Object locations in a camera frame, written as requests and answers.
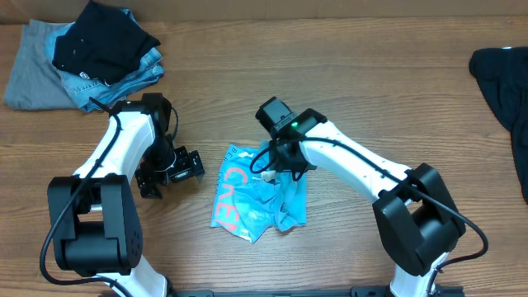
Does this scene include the light blue printed t-shirt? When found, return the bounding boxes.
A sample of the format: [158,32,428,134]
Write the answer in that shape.
[210,143,307,243]

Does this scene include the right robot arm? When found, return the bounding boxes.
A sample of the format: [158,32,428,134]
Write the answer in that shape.
[256,97,465,296]

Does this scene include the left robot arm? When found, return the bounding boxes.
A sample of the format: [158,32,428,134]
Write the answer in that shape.
[39,92,205,297]

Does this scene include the folded blue denim jeans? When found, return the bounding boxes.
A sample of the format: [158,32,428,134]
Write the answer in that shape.
[45,2,163,112]

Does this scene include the black folded garment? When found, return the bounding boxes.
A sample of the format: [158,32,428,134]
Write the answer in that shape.
[52,1,160,85]

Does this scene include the grey folded garment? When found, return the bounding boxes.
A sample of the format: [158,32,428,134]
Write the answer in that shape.
[2,19,127,111]

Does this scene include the black garment at right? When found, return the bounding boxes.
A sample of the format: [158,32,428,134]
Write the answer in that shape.
[469,47,527,198]

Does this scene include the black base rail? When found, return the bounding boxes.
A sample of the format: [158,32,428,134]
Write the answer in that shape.
[164,285,466,297]

